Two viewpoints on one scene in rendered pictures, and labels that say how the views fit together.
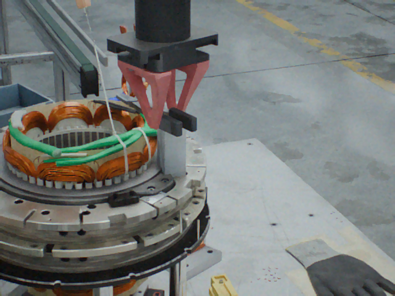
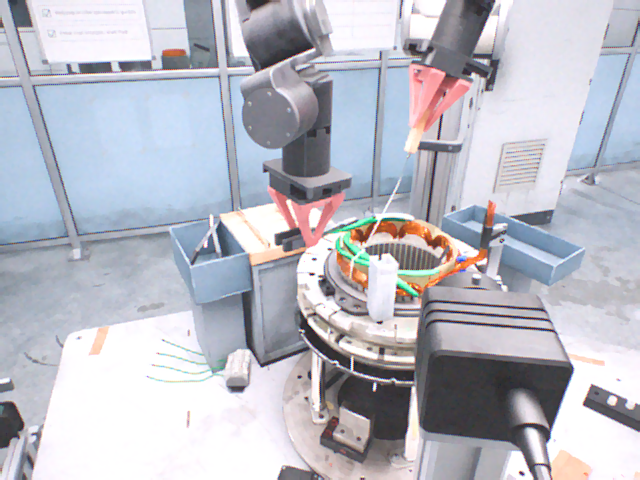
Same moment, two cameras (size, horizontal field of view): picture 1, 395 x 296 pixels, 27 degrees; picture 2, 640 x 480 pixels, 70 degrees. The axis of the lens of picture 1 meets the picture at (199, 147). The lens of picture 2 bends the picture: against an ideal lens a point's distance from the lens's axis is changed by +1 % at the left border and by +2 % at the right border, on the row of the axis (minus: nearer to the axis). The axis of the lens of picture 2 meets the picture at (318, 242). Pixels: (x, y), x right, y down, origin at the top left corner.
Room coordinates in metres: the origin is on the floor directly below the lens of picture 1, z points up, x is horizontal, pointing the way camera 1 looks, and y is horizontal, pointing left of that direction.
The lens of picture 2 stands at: (0.88, -0.47, 1.50)
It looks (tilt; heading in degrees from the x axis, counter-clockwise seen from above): 30 degrees down; 95
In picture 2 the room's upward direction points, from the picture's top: straight up
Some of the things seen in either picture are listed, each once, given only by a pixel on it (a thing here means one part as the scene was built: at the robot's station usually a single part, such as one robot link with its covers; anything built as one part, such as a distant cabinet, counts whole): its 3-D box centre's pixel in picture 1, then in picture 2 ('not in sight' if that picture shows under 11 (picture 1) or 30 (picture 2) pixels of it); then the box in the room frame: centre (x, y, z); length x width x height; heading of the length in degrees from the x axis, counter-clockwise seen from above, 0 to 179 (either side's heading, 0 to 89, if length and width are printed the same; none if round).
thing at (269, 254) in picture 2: not in sight; (280, 227); (0.73, 0.36, 1.05); 0.20 x 0.19 x 0.02; 33
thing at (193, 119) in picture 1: (182, 119); (297, 242); (0.81, 0.02, 1.21); 0.04 x 0.01 x 0.02; 40
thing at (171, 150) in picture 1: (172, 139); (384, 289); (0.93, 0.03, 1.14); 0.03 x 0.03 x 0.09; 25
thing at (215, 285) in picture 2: not in sight; (214, 298); (0.60, 0.27, 0.92); 0.17 x 0.11 x 0.28; 123
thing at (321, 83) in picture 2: not in sight; (304, 101); (0.82, 0.03, 1.38); 0.07 x 0.06 x 0.07; 75
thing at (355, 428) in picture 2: not in sight; (353, 426); (0.90, 0.05, 0.85); 0.06 x 0.04 x 0.05; 157
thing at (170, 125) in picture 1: (168, 124); (288, 236); (0.80, 0.03, 1.21); 0.04 x 0.01 x 0.02; 40
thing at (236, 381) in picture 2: not in sight; (238, 367); (0.66, 0.21, 0.80); 0.10 x 0.05 x 0.04; 96
